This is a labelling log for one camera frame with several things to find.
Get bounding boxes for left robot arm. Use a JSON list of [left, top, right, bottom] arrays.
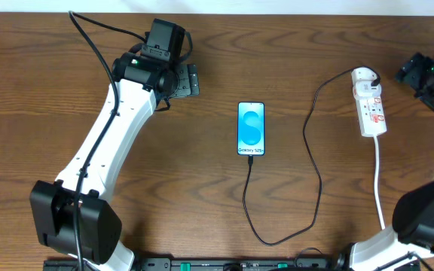
[[29, 19, 200, 270]]

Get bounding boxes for white power strip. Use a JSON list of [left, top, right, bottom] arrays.
[[353, 81, 387, 138]]

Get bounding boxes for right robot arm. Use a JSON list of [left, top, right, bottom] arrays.
[[332, 53, 434, 270]]

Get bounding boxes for blue-screen Samsung smartphone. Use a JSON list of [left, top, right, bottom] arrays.
[[237, 102, 265, 156]]

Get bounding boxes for black USB charging cable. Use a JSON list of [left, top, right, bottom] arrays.
[[241, 65, 382, 247]]

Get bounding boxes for white USB charger plug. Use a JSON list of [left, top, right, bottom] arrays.
[[351, 66, 378, 85]]

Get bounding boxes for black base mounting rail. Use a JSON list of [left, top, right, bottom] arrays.
[[43, 257, 342, 271]]

